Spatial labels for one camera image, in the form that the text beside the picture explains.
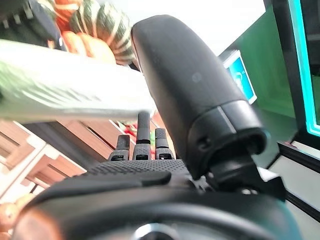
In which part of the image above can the green napa cabbage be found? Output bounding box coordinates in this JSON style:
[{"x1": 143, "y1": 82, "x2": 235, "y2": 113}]
[{"x1": 0, "y1": 38, "x2": 157, "y2": 125}]

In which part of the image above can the lit glass door cabinet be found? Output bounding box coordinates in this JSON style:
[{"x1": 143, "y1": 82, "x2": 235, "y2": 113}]
[{"x1": 272, "y1": 0, "x2": 320, "y2": 141}]

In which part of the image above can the small orange pumpkin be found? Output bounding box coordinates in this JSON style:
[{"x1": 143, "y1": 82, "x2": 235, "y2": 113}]
[{"x1": 61, "y1": 31, "x2": 117, "y2": 65}]

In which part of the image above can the brown potato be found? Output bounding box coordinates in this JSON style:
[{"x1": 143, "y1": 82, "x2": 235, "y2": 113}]
[
  {"x1": 0, "y1": 202, "x2": 20, "y2": 229},
  {"x1": 14, "y1": 193, "x2": 35, "y2": 209}
]

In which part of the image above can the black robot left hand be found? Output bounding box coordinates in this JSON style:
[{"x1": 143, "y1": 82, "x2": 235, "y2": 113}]
[{"x1": 0, "y1": 0, "x2": 67, "y2": 52}]

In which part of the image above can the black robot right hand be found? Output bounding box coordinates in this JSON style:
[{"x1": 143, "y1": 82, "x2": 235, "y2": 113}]
[{"x1": 12, "y1": 14, "x2": 310, "y2": 240}]

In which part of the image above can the blue sign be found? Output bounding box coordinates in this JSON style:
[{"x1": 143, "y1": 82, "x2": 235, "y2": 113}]
[{"x1": 223, "y1": 49, "x2": 258, "y2": 105}]

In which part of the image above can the wooden slatted crate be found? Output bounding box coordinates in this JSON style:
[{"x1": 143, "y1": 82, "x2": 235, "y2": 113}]
[{"x1": 0, "y1": 119, "x2": 113, "y2": 201}]

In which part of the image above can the green striped pumpkin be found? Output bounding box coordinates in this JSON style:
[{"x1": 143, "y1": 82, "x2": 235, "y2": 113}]
[{"x1": 69, "y1": 0, "x2": 136, "y2": 66}]

